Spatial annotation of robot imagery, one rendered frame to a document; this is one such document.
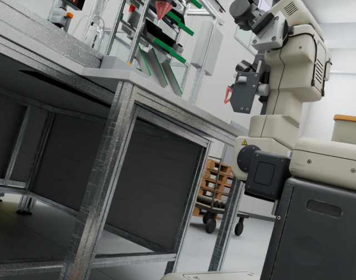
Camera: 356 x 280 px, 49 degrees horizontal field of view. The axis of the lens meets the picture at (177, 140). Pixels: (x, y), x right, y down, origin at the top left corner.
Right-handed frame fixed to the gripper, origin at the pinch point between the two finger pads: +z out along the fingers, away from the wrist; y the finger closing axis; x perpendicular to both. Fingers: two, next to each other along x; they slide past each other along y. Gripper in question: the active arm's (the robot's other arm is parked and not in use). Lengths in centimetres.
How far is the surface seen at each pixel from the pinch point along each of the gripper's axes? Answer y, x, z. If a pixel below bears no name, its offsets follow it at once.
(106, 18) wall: -279, -351, -126
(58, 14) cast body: 36.5, -17.0, 18.5
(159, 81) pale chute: -27.9, -11.5, 21.3
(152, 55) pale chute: -29.8, -22.7, 7.7
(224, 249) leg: -44, 43, 89
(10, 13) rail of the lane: 64, 1, 32
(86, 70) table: 39, 10, 38
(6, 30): 68, 9, 38
